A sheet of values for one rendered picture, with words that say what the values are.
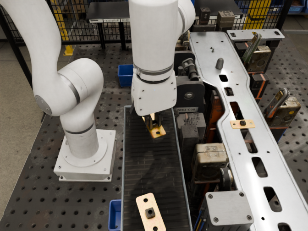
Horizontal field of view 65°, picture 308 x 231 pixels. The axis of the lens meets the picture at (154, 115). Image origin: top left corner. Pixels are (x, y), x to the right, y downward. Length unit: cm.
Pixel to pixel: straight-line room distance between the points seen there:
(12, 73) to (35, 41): 240
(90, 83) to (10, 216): 63
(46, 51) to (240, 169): 66
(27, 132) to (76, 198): 139
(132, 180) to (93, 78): 39
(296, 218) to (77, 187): 80
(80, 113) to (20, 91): 198
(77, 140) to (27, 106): 171
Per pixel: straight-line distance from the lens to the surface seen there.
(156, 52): 45
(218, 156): 71
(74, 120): 88
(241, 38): 140
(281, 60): 189
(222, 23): 146
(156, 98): 54
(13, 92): 286
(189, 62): 83
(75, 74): 79
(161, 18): 42
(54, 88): 74
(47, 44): 74
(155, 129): 63
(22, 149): 228
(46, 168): 120
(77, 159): 107
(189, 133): 72
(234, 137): 87
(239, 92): 104
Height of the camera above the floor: 165
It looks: 47 degrees down
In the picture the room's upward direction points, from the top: straight up
